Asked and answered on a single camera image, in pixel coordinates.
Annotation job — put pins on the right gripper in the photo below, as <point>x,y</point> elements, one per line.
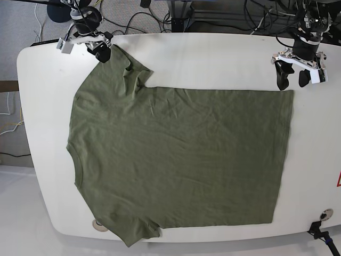
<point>94,41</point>

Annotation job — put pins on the black clamp with cable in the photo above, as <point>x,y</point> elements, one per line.
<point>315,231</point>

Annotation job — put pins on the table cable grommet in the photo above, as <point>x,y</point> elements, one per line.
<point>99,227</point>
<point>326,214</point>

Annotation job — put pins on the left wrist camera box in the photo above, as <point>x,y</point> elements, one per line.
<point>318,76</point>

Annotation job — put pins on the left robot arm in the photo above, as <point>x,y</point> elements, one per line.
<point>312,20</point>

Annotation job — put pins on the left table cable grommet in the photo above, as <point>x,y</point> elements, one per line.
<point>99,227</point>

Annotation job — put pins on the black metal frame post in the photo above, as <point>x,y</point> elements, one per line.
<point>181,13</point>

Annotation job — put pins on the round black stand base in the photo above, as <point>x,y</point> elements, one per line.
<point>60,11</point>

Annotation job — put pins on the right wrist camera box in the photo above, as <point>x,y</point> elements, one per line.
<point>64,46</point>

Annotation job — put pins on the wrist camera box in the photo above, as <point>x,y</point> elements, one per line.
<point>64,46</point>
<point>318,76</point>

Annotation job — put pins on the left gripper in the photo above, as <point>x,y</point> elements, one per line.
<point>304,53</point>

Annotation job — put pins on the right table cable grommet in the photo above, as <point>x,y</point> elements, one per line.
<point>326,214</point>

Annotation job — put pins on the red warning triangle sticker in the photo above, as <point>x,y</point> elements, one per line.
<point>339,180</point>

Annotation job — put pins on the black flat bar on floor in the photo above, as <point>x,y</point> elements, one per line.
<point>44,42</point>

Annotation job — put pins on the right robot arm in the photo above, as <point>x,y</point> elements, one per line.
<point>84,30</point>

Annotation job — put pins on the olive green T-shirt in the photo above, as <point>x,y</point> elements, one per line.
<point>153,158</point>

